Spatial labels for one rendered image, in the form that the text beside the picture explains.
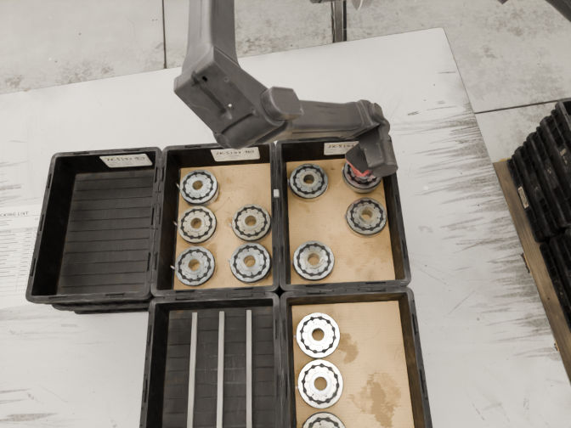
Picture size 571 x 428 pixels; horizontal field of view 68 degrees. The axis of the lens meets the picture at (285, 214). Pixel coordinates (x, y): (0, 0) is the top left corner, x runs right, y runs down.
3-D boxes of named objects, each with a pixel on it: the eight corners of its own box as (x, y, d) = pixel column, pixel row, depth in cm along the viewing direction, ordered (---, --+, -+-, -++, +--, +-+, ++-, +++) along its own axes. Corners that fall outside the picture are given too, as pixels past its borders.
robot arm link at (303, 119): (263, 78, 53) (206, 117, 59) (280, 120, 53) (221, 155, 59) (380, 95, 89) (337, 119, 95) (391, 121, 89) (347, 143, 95)
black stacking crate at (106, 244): (75, 172, 125) (53, 154, 115) (175, 167, 124) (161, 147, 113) (53, 309, 111) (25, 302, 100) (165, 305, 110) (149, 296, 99)
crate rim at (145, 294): (56, 156, 116) (51, 152, 114) (165, 150, 115) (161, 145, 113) (29, 304, 102) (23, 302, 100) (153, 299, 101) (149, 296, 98)
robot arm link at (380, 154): (372, 98, 86) (336, 118, 91) (385, 148, 82) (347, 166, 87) (398, 121, 95) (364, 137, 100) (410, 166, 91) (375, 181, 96)
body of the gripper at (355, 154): (392, 151, 104) (399, 135, 97) (362, 175, 102) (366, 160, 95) (374, 133, 106) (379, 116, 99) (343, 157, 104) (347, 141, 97)
